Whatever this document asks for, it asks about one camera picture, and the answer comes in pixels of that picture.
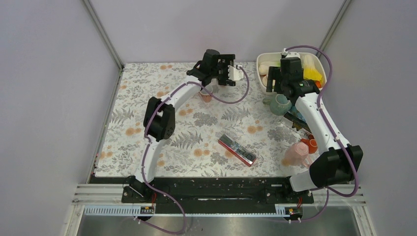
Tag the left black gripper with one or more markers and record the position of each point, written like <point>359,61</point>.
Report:
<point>228,60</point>

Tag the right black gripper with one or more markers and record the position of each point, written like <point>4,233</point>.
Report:
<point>274,73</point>

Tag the green glazed mug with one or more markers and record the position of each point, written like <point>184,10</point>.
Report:
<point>278,105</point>

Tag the salmon pink mug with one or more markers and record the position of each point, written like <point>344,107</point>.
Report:
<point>205,94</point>

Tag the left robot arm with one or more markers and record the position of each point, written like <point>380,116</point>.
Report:
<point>160,115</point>

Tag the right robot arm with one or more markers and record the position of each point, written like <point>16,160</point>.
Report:
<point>339,160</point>

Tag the beige mushroom toy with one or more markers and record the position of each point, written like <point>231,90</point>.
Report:
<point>265,80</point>

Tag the white enoki mushroom toy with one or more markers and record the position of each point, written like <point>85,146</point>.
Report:
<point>308,62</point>

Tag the white rectangular vegetable bin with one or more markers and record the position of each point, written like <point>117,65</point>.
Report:
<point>276,56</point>

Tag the orange carrot toy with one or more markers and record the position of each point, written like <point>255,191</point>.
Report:
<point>318,84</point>

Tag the blue ceramic cup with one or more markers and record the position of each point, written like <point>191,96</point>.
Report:
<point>293,111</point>

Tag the floral tablecloth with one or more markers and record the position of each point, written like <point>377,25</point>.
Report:
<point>193,149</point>

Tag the small orange cup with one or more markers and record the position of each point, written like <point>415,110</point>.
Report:
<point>312,145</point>

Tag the translucent pink pitcher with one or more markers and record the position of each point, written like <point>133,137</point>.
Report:
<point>297,154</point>

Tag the red silver rectangular box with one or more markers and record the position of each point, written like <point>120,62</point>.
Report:
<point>237,150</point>

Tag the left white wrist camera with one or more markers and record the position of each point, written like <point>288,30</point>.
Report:
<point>235,73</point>

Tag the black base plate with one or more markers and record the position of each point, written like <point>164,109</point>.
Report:
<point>222,195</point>

